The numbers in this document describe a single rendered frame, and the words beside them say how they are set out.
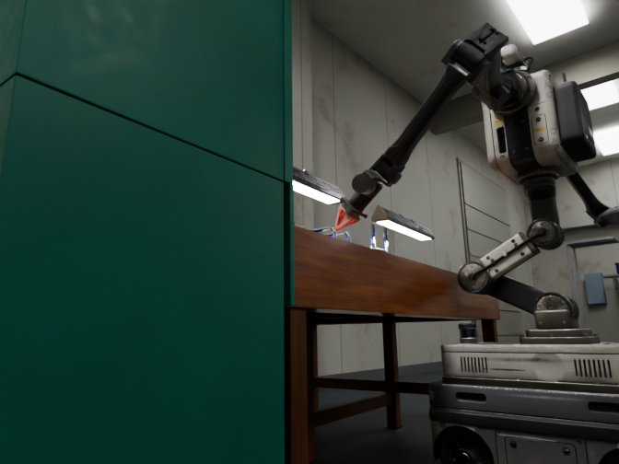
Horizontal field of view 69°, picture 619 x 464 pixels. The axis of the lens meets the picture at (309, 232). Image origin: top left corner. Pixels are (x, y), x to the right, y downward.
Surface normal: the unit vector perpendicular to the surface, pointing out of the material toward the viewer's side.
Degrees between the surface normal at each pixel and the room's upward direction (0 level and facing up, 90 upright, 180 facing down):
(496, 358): 90
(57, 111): 90
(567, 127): 91
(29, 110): 90
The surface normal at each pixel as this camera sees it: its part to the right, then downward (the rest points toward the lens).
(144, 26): 0.81, -0.14
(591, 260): -0.65, -0.15
